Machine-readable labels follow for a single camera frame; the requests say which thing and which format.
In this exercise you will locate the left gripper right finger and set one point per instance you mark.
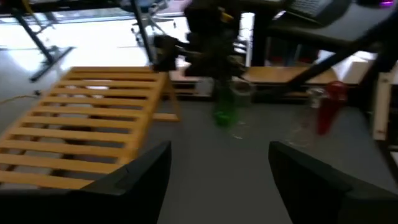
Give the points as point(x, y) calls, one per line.
point(304, 193)

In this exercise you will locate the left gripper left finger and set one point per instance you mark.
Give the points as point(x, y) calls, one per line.
point(140, 186)

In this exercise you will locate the clear glass vase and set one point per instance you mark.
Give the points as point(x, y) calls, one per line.
point(306, 124)
point(245, 99)

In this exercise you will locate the slim green glass vase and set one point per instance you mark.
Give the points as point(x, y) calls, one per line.
point(224, 115)

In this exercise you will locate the red ribbed cylinder vase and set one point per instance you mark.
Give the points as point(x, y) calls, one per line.
point(329, 109)

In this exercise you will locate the wooden slatted shelf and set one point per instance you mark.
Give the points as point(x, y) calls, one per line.
point(93, 93)

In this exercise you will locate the dark desk support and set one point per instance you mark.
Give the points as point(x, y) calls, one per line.
point(261, 40)

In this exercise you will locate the light wooden table board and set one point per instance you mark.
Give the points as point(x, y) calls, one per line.
point(280, 74)

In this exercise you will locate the black slanted pole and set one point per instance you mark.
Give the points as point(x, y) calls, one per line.
point(141, 31)

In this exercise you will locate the grey desk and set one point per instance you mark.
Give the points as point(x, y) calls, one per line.
point(342, 28)

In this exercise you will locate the black desk leg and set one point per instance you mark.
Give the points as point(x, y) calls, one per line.
point(49, 59)

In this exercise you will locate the black diagonal frame strut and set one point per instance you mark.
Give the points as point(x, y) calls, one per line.
point(326, 63)
point(384, 62)

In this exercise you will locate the silver aluminium extrusion post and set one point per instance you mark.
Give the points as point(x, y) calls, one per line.
point(382, 109)

